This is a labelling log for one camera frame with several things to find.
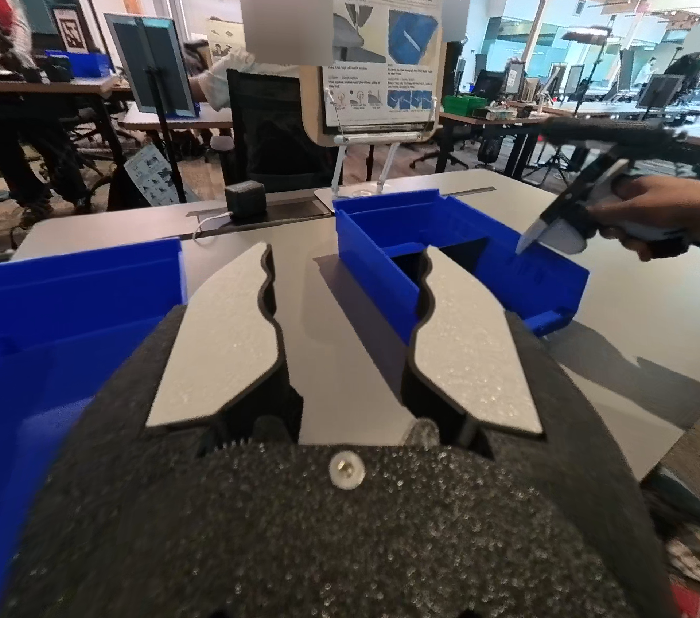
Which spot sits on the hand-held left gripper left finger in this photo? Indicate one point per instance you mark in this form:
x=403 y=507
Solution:
x=219 y=344

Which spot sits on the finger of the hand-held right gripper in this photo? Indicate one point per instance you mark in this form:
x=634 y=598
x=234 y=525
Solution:
x=569 y=240
x=569 y=200

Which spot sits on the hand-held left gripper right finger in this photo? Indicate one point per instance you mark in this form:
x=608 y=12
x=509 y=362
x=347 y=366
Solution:
x=470 y=350

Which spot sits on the blue plastic bin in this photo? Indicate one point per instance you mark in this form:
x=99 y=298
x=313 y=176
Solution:
x=79 y=63
x=82 y=290
x=372 y=246

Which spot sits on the person's right hand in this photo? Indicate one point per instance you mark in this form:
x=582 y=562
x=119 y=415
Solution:
x=656 y=202

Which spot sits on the wooden desk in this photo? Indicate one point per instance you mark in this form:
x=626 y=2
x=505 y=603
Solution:
x=547 y=116
x=65 y=85

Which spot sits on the upright display panel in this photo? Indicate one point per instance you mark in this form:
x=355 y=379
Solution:
x=515 y=77

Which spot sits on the teal tissue box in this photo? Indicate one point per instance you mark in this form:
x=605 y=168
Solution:
x=499 y=111

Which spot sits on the black computer monitor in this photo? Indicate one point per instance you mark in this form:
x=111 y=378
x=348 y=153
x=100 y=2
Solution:
x=489 y=85

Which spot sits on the green plastic crate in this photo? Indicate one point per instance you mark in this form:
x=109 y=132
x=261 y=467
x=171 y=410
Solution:
x=465 y=106

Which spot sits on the black charger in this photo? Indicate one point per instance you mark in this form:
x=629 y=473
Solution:
x=246 y=200

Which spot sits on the illustrated sheet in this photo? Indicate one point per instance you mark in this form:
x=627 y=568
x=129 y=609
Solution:
x=150 y=175

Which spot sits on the black mesh office chair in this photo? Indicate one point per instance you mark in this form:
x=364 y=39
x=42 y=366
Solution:
x=279 y=131

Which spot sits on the instruction sheet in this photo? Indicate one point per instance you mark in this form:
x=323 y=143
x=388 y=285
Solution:
x=383 y=27

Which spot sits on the grey panel on pole stand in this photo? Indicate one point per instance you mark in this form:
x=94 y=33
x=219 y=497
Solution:
x=147 y=66

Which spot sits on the cardboard box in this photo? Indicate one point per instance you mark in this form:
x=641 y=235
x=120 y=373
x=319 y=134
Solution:
x=224 y=41

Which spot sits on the fiducial marker sign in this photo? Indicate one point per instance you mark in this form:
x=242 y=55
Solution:
x=71 y=30

